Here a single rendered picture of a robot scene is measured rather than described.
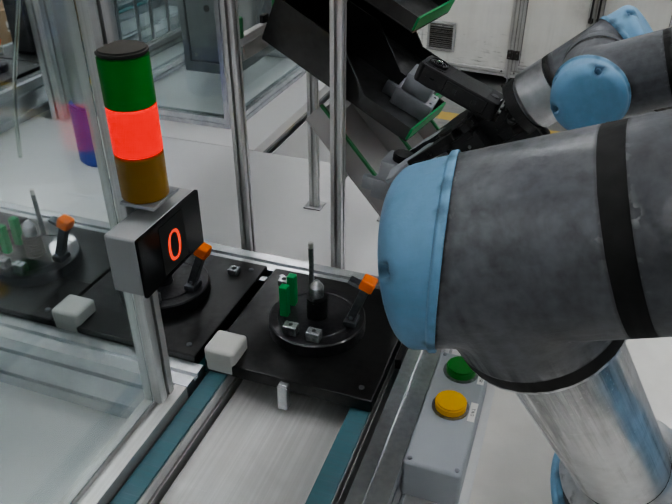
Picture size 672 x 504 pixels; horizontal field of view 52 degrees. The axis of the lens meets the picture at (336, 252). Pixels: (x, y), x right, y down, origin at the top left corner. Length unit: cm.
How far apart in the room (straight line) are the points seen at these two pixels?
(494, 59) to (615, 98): 430
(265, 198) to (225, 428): 75
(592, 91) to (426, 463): 45
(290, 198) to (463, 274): 123
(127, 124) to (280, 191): 94
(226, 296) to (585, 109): 61
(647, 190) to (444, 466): 56
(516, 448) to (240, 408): 39
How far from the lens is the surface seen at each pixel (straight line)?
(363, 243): 141
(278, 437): 93
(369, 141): 120
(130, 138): 71
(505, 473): 99
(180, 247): 79
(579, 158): 36
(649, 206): 34
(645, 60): 74
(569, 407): 50
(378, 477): 84
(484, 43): 501
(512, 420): 106
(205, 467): 91
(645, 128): 37
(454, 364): 96
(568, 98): 73
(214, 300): 108
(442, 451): 86
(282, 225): 147
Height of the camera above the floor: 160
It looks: 33 degrees down
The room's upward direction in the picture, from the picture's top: straight up
